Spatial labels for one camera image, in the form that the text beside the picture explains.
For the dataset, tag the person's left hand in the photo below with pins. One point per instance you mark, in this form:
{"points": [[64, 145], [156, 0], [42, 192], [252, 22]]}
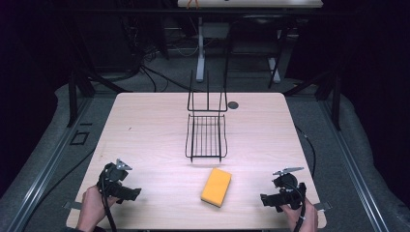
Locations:
{"points": [[92, 209]]}

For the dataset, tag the metal floor rail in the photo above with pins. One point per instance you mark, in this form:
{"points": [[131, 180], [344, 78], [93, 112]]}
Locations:
{"points": [[351, 161], [48, 167]]}

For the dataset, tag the white desk with white legs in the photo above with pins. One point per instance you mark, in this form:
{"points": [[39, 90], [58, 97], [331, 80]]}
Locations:
{"points": [[257, 3]]}

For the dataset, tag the black frame post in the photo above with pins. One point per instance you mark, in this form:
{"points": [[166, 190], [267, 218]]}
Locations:
{"points": [[72, 100], [336, 103]]}

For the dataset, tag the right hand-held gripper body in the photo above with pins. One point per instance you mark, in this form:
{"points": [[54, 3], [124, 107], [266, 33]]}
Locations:
{"points": [[291, 193]]}

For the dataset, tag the person's right hand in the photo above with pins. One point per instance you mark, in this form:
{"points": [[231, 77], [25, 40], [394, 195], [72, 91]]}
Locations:
{"points": [[306, 219]]}

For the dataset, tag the round black table grommet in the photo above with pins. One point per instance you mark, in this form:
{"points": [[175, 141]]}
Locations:
{"points": [[232, 105]]}

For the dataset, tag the orange sponge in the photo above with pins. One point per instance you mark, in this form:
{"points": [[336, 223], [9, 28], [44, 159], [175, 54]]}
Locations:
{"points": [[216, 187]]}

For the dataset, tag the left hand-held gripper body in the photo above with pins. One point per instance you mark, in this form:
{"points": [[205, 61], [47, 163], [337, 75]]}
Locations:
{"points": [[111, 180]]}

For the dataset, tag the grey table edge bracket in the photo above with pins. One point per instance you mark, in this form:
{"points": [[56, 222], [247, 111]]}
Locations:
{"points": [[323, 206], [71, 205]]}

